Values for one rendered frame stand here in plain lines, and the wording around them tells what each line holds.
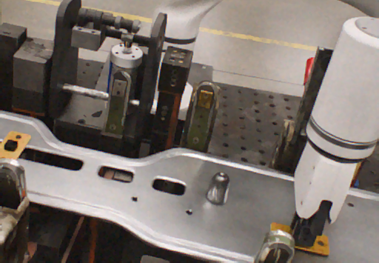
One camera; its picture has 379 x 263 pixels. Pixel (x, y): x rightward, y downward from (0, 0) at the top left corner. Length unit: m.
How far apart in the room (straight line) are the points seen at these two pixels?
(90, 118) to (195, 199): 0.30
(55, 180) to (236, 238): 0.29
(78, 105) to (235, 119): 0.65
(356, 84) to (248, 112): 1.02
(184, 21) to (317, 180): 0.68
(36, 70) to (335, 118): 0.55
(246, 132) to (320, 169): 0.87
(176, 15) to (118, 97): 0.42
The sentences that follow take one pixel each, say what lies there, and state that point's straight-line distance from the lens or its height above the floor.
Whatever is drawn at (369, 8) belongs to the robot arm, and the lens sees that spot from 0.76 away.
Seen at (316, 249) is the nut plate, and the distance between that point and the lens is 0.84.
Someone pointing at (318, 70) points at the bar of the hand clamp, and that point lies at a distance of 0.91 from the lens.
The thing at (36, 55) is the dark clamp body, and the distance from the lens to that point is 1.01.
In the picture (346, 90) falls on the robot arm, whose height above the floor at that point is 1.28.
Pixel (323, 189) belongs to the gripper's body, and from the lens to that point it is 0.72.
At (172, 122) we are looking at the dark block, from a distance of 1.02.
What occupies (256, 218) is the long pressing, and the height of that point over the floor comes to 1.00.
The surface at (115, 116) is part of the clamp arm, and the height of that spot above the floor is 1.02.
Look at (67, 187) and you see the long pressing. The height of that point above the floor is 1.00.
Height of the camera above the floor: 1.57
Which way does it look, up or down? 32 degrees down
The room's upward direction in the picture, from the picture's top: 10 degrees clockwise
